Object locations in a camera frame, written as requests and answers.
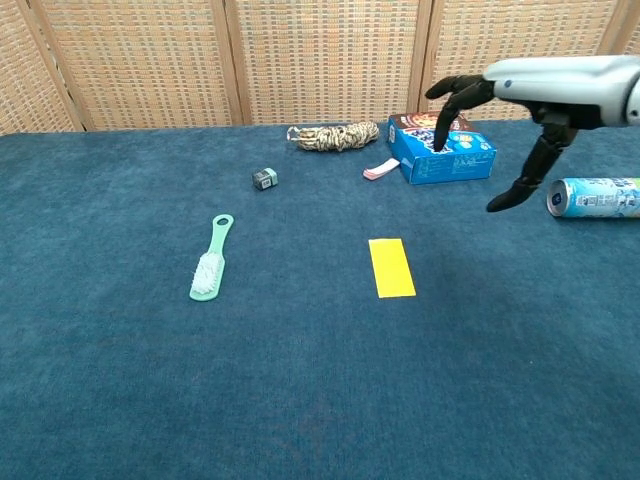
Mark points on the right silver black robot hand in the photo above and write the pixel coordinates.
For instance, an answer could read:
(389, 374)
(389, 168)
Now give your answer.
(550, 80)

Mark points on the mint green scrub brush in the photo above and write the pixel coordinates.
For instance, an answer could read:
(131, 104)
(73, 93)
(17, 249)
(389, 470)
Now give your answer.
(209, 272)

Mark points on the woven bamboo screen panel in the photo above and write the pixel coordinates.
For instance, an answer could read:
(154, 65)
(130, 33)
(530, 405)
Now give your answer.
(520, 35)
(25, 75)
(140, 60)
(634, 35)
(325, 55)

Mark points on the pink white eraser strip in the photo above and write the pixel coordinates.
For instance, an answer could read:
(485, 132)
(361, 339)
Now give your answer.
(381, 168)

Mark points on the small grey cube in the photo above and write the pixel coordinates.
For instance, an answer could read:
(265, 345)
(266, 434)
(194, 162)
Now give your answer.
(264, 179)

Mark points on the blue carpet table cover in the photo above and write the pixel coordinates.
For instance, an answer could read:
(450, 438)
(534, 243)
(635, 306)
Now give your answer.
(300, 375)

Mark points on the light blue drink can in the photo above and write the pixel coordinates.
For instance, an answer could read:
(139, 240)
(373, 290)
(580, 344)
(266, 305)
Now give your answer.
(595, 198)

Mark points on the blue cookie box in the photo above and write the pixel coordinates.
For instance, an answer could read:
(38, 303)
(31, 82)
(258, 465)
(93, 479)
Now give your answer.
(450, 162)

